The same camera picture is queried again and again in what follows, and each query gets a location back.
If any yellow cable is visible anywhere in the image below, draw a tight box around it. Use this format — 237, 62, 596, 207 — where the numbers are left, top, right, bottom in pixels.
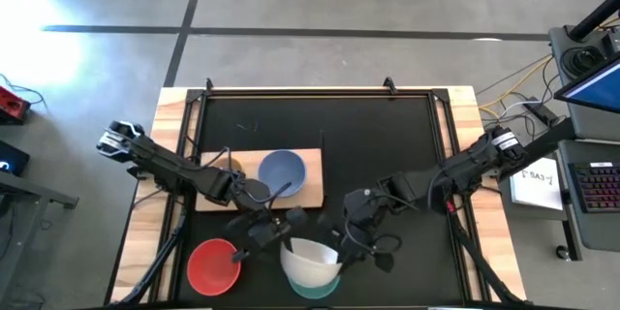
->
479, 55, 556, 137

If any grey cart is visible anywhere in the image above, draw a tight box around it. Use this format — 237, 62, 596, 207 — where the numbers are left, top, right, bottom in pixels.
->
548, 22, 620, 262

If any black table mat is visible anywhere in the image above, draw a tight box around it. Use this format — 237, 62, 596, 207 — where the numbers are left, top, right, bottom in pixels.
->
178, 95, 466, 307

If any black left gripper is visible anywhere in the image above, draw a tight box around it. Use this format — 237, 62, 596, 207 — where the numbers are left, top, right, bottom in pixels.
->
225, 205, 295, 264

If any grey metal desk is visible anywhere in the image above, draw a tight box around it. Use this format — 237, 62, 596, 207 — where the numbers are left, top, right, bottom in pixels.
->
0, 169, 80, 310

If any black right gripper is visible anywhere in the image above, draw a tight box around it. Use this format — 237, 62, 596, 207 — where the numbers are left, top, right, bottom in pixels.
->
334, 219, 397, 274

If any black pole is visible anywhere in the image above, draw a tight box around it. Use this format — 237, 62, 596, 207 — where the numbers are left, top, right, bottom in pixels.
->
567, 0, 620, 44

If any black power strip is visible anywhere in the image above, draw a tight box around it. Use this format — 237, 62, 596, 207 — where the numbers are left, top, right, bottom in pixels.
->
521, 96, 561, 128

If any red box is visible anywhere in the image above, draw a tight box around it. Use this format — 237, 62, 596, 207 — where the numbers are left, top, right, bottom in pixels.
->
0, 84, 32, 126

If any coiled black cable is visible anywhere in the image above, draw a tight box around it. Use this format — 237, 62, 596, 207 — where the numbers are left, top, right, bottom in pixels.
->
560, 46, 606, 78

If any black diagonal beam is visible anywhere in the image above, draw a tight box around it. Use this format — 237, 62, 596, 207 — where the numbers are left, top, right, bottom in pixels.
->
503, 115, 577, 180

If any blue cable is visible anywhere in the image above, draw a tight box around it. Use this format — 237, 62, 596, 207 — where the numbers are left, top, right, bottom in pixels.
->
0, 73, 49, 110

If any yellow bowl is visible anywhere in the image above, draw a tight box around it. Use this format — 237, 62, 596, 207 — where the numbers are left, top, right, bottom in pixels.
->
212, 156, 243, 175

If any blue bowl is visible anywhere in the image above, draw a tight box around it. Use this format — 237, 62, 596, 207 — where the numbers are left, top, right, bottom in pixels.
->
257, 148, 308, 199

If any teal bowl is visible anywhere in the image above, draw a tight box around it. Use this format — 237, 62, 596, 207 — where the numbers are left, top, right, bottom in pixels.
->
289, 274, 341, 300

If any wooden cutting board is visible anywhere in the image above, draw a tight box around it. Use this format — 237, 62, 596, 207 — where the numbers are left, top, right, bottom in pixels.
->
194, 129, 326, 213

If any white bowl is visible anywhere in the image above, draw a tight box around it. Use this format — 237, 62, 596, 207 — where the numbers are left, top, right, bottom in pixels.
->
279, 236, 343, 290

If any dark device with blue light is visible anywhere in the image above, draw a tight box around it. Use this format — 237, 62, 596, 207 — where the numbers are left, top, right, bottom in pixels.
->
0, 139, 31, 177

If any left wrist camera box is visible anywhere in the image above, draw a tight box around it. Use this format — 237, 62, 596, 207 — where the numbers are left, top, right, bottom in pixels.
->
284, 205, 310, 228

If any backlit black keyboard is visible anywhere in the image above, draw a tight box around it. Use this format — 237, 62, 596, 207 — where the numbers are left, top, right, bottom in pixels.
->
568, 159, 620, 214

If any white paper label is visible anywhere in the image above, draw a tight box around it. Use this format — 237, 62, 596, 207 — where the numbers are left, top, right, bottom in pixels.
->
509, 156, 566, 212

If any red bowl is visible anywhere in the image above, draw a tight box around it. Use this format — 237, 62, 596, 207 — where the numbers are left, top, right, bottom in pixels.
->
186, 237, 242, 297

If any computer monitor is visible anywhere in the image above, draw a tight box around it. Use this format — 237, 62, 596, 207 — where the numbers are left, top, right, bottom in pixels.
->
553, 50, 620, 115

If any white cable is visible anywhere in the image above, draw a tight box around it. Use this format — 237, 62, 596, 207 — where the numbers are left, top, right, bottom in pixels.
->
483, 99, 539, 141

